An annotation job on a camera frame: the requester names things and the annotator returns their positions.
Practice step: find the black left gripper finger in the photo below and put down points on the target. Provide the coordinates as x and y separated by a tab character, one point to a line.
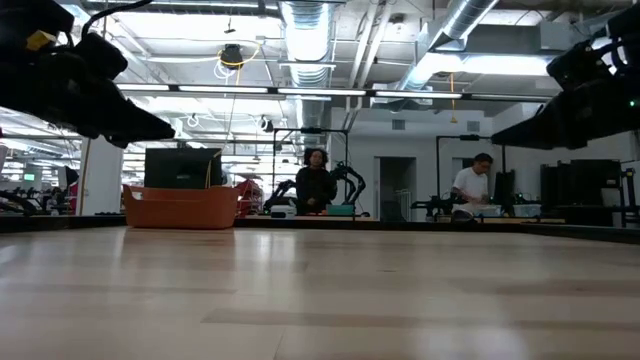
130	122

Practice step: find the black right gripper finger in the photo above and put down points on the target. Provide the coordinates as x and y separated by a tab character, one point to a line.
560	125

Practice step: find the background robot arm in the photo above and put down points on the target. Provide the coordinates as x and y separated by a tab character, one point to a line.
352	180
435	205

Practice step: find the black cabinet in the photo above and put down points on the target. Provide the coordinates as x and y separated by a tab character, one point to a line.
580	182

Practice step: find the white pillar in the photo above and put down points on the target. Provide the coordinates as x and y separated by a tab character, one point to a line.
102	177

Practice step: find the orange plastic bin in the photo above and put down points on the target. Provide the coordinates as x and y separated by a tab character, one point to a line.
180	210

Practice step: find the person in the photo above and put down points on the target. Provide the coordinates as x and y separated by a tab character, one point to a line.
315	187
472	187

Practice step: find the ceiling light strip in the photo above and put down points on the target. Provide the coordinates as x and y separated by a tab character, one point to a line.
250	90

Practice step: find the red equipment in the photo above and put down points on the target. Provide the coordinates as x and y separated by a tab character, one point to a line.
250	195

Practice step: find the teal box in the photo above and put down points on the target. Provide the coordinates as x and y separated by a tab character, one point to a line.
341	210

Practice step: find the black ceiling camera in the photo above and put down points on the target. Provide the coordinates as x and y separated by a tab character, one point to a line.
231	56

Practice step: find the silver ceiling duct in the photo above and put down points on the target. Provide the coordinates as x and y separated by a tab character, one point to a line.
450	30

